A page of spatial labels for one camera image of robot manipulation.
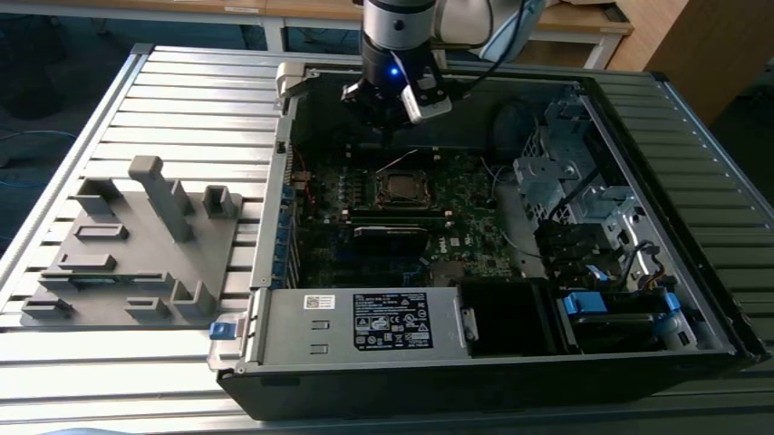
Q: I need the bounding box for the metal locking lever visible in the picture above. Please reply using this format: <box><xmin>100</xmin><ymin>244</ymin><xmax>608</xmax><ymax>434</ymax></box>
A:
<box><xmin>372</xmin><ymin>147</ymin><xmax>420</xmax><ymax>175</ymax></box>

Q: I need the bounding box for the metal socket cover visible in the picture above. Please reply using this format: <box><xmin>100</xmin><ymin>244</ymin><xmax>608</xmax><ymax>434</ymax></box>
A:
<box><xmin>375</xmin><ymin>170</ymin><xmax>434</xmax><ymax>206</ymax></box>

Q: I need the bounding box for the silver CPU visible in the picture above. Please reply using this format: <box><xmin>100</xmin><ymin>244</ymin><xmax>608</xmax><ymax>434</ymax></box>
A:
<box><xmin>387</xmin><ymin>175</ymin><xmax>426</xmax><ymax>199</ymax></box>

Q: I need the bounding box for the CPU socket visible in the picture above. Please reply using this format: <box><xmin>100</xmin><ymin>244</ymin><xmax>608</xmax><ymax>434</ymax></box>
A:
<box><xmin>371</xmin><ymin>168</ymin><xmax>436</xmax><ymax>210</ymax></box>

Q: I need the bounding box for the silver metal drive cage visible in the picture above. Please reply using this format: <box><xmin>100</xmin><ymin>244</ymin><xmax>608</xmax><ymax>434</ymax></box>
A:
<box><xmin>511</xmin><ymin>88</ymin><xmax>651</xmax><ymax>246</ymax></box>

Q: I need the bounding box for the green motherboard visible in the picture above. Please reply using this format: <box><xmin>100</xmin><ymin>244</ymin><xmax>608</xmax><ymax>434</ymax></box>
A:
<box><xmin>283</xmin><ymin>142</ymin><xmax>548</xmax><ymax>291</ymax></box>

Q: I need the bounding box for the black graphics card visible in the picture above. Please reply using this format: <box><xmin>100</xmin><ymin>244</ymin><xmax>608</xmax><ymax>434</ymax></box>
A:
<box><xmin>352</xmin><ymin>225</ymin><xmax>432</xmax><ymax>262</ymax></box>

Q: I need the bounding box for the wooden cabinet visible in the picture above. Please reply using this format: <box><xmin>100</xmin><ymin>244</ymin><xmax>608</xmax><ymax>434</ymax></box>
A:
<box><xmin>606</xmin><ymin>0</ymin><xmax>774</xmax><ymax>126</ymax></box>

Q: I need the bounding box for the grey parts rack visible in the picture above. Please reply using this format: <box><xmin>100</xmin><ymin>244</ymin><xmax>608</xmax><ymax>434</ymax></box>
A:
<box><xmin>19</xmin><ymin>155</ymin><xmax>244</xmax><ymax>328</ymax></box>

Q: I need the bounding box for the grey power supply unit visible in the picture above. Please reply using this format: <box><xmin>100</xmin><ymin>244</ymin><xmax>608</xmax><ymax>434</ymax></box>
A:
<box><xmin>256</xmin><ymin>286</ymin><xmax>479</xmax><ymax>366</ymax></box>

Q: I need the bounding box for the blue disk carrier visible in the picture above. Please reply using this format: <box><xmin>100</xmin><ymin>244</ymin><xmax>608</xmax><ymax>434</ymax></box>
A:
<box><xmin>559</xmin><ymin>290</ymin><xmax>684</xmax><ymax>353</ymax></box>

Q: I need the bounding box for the green RAM stick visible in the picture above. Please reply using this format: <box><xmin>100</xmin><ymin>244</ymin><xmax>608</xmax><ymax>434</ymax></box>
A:
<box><xmin>67</xmin><ymin>273</ymin><xmax>165</xmax><ymax>287</ymax></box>

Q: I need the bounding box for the black open PC case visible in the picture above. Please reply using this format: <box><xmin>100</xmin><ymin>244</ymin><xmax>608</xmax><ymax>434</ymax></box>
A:
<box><xmin>205</xmin><ymin>61</ymin><xmax>774</xmax><ymax>422</ymax></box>

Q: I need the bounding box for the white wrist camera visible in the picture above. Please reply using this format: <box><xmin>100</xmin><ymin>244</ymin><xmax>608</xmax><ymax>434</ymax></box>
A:
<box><xmin>402</xmin><ymin>74</ymin><xmax>454</xmax><ymax>123</ymax></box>

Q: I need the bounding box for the grey case handle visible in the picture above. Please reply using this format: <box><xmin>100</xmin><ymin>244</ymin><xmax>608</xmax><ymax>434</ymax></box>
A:
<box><xmin>275</xmin><ymin>62</ymin><xmax>304</xmax><ymax>100</ymax></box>

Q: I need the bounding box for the wooden desk white frame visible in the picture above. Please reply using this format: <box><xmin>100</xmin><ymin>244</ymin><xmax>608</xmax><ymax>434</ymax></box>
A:
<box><xmin>264</xmin><ymin>0</ymin><xmax>635</xmax><ymax>70</ymax></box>

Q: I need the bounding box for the black drive cable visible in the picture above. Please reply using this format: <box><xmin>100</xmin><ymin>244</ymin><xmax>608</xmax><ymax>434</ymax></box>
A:
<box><xmin>543</xmin><ymin>165</ymin><xmax>603</xmax><ymax>227</ymax></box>

